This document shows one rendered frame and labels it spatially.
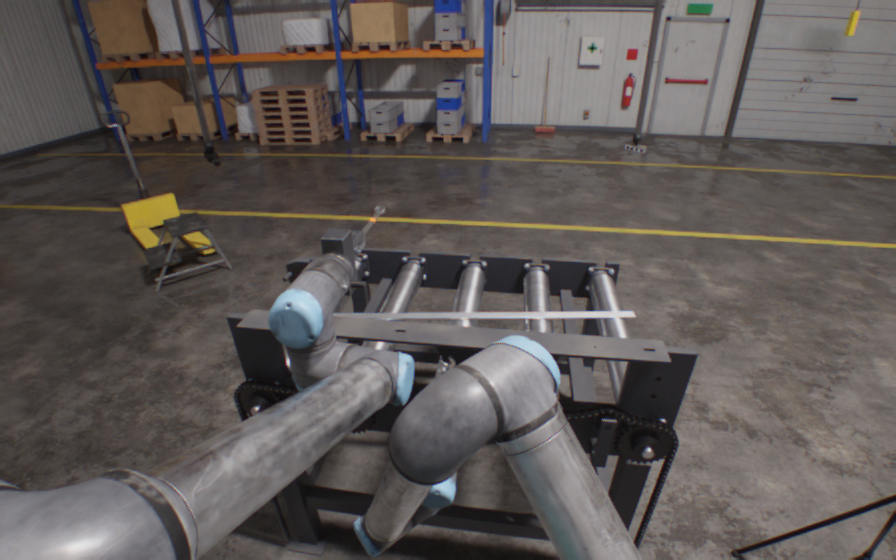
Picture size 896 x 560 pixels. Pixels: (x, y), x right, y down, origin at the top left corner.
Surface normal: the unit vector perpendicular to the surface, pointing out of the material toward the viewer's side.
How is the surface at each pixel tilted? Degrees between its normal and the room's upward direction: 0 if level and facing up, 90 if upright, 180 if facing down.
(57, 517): 21
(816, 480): 0
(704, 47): 90
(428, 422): 47
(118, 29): 90
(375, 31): 90
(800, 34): 90
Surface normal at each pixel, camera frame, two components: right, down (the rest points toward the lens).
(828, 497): -0.01, -0.87
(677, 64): -0.15, 0.49
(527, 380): 0.46, -0.35
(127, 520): 0.61, -0.71
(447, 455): 0.07, 0.30
